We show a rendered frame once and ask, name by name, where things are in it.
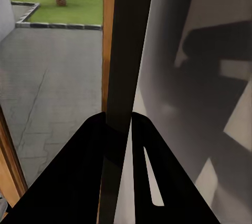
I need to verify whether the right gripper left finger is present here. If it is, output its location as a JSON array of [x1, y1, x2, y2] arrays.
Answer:
[[0, 112, 106, 224]]

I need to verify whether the poster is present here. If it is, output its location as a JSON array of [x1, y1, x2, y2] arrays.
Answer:
[[98, 0, 151, 224]]

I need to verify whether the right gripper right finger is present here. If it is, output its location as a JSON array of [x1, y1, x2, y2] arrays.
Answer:
[[131, 112, 220, 224]]

